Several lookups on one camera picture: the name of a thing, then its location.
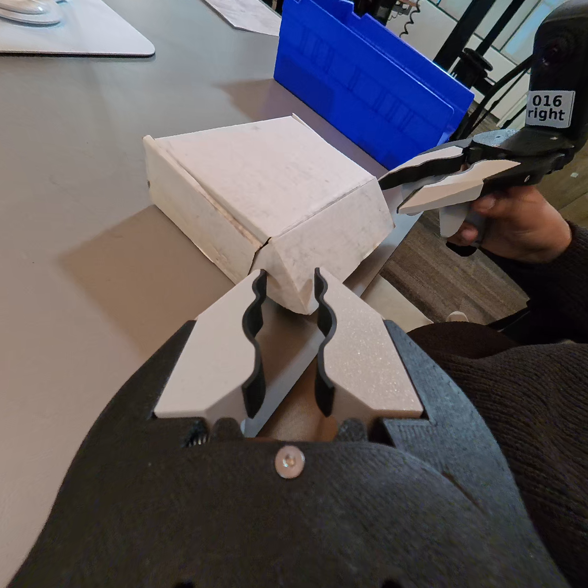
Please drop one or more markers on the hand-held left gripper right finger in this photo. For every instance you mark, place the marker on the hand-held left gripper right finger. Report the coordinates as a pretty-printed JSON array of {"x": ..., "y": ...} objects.
[{"x": 372, "y": 367}]

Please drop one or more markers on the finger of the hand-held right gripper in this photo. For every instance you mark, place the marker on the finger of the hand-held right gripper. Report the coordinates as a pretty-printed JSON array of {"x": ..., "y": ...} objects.
[
  {"x": 450, "y": 193},
  {"x": 432, "y": 158}
]

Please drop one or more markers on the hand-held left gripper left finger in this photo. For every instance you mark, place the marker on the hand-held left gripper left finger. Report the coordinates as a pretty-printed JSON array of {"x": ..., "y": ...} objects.
[{"x": 206, "y": 367}]

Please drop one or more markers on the blue storage bin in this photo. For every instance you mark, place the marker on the blue storage bin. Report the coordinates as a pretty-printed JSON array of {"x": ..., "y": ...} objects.
[{"x": 367, "y": 92}]

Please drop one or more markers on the white mailer box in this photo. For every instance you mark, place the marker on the white mailer box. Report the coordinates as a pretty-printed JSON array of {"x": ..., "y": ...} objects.
[{"x": 275, "y": 183}]

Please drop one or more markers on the person's right forearm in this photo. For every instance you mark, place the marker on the person's right forearm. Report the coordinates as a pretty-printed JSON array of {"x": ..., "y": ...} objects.
[{"x": 569, "y": 285}]

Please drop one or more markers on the grey desk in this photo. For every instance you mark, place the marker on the grey desk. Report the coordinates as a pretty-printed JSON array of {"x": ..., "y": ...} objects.
[{"x": 69, "y": 183}]

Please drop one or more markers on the person's right hand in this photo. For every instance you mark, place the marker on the person's right hand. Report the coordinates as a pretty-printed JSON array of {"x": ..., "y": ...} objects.
[{"x": 528, "y": 225}]

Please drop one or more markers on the black floor stand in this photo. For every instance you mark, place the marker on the black floor stand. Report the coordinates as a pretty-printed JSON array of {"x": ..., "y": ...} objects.
[{"x": 473, "y": 64}]

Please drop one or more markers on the small pale rounded object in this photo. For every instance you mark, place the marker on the small pale rounded object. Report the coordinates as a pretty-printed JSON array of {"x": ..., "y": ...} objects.
[{"x": 457, "y": 317}]

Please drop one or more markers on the person's black knit sweater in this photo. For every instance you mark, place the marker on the person's black knit sweater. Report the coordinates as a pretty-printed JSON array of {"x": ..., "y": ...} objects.
[{"x": 528, "y": 413}]

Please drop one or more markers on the blue paper sheet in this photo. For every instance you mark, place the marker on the blue paper sheet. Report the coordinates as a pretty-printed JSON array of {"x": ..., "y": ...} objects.
[{"x": 248, "y": 16}]

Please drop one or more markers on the instruction sheet on stand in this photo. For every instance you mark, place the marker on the instruction sheet on stand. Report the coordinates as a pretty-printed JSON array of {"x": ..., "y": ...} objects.
[{"x": 92, "y": 27}]

